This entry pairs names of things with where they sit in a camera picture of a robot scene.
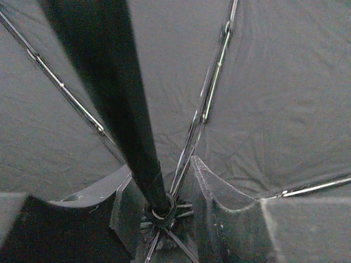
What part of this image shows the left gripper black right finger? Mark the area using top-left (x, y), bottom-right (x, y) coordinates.
top-left (191, 156), bottom-right (350, 262)

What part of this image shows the lilac umbrella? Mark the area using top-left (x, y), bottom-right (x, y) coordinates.
top-left (1, 1), bottom-right (350, 262)

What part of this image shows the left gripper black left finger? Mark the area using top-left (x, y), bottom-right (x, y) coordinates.
top-left (1, 165), bottom-right (144, 262)

